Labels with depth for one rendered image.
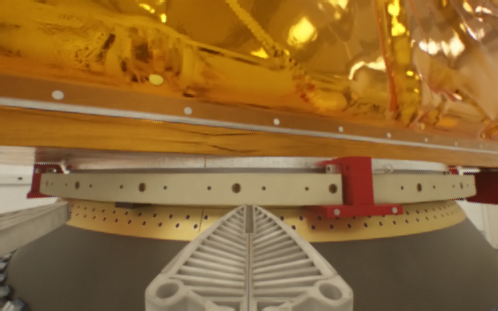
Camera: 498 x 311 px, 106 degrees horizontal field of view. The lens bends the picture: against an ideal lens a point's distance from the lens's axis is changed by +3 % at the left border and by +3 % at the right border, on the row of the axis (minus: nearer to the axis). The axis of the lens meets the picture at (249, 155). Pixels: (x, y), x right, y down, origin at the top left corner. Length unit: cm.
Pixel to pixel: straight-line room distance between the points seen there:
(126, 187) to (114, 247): 11
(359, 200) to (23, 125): 44
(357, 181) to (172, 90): 31
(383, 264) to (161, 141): 39
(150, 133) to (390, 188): 38
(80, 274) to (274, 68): 47
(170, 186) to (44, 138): 16
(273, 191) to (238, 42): 23
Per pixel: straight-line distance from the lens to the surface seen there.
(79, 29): 33
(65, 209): 28
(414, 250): 46
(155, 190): 34
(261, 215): 16
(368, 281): 38
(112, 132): 31
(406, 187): 42
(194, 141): 30
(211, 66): 31
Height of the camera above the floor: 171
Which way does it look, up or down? 6 degrees up
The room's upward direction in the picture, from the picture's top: straight up
